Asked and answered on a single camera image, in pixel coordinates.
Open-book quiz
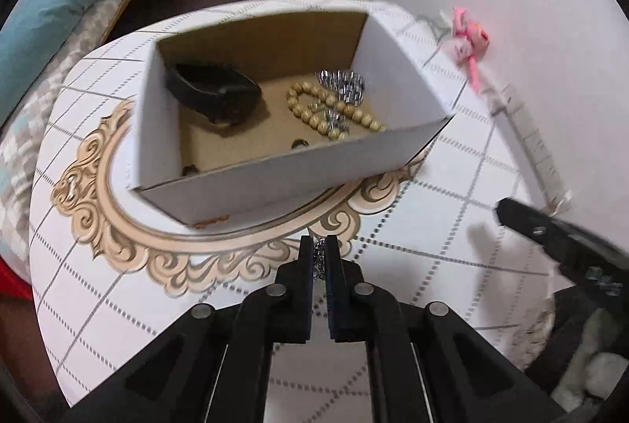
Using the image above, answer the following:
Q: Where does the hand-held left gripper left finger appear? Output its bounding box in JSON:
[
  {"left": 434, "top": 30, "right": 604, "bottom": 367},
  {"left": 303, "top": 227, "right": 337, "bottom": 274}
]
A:
[{"left": 64, "top": 235, "right": 314, "bottom": 423}]

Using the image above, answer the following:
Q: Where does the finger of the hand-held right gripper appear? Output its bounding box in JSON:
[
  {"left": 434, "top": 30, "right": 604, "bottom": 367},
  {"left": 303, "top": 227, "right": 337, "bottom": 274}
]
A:
[{"left": 495, "top": 197, "right": 629, "bottom": 274}]

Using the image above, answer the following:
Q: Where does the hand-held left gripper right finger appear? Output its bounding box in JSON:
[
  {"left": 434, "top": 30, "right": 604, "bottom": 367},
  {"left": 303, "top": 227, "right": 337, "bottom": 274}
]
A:
[{"left": 324, "top": 235, "right": 567, "bottom": 423}]

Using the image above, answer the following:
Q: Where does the thin silver necklace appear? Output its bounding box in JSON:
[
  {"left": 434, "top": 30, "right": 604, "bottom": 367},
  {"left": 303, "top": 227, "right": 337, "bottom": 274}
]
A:
[{"left": 311, "top": 236, "right": 329, "bottom": 282}]

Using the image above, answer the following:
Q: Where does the cardboard box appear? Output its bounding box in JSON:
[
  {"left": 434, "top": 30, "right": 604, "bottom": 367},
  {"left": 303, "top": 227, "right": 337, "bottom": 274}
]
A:
[{"left": 129, "top": 0, "right": 455, "bottom": 226}]

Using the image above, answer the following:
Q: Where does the wooden bead bracelet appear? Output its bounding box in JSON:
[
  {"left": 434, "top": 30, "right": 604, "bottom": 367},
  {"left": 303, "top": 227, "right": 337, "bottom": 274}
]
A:
[{"left": 286, "top": 81, "right": 387, "bottom": 140}]

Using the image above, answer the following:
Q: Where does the thick silver chain bracelet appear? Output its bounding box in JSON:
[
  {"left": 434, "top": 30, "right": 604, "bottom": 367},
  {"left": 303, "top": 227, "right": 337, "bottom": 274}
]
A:
[{"left": 314, "top": 69, "right": 366, "bottom": 102}]

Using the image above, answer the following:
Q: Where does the black smart band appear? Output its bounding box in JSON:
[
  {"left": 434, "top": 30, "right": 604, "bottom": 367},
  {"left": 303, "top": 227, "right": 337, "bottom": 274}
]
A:
[{"left": 164, "top": 63, "right": 262, "bottom": 125}]

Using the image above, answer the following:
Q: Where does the white power strip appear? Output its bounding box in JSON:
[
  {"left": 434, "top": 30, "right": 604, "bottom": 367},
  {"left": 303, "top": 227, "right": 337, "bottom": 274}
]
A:
[{"left": 490, "top": 84, "right": 567, "bottom": 208}]

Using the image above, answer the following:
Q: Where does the white diamond-patterned tablecloth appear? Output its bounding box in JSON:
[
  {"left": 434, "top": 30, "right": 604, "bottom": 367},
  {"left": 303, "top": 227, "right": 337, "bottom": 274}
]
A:
[{"left": 28, "top": 0, "right": 558, "bottom": 423}]

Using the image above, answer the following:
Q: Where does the pink plush toy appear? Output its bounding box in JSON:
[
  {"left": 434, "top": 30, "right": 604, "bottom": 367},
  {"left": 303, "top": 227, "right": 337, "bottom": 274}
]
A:
[{"left": 451, "top": 7, "right": 492, "bottom": 90}]

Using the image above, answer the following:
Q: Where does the red blanket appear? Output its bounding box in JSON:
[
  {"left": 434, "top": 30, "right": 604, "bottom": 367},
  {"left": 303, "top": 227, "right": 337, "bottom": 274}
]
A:
[{"left": 0, "top": 262, "right": 31, "bottom": 302}]

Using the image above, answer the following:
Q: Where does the light blue quilt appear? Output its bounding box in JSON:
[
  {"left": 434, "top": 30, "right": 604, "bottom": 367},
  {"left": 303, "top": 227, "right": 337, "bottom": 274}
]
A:
[{"left": 0, "top": 0, "right": 193, "bottom": 112}]

